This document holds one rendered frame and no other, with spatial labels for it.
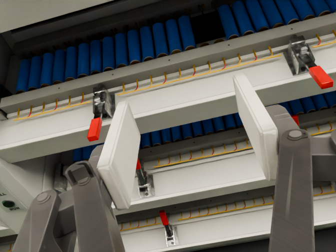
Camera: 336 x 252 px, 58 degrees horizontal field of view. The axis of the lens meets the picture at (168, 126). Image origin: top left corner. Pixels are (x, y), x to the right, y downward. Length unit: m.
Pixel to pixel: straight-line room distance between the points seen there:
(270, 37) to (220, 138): 0.21
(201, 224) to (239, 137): 0.25
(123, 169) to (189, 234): 0.57
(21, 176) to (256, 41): 0.42
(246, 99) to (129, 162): 0.07
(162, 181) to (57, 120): 0.22
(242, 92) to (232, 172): 0.38
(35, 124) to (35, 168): 0.13
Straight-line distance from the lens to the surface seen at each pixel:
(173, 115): 0.42
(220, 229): 0.71
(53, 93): 0.47
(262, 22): 0.46
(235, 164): 0.56
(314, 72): 0.38
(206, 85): 0.42
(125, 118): 0.19
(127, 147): 0.18
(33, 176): 0.58
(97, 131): 0.37
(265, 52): 0.44
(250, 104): 0.16
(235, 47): 0.42
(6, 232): 0.71
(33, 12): 0.37
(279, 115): 0.16
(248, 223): 0.71
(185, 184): 0.55
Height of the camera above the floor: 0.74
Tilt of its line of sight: 41 degrees down
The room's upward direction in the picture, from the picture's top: 19 degrees counter-clockwise
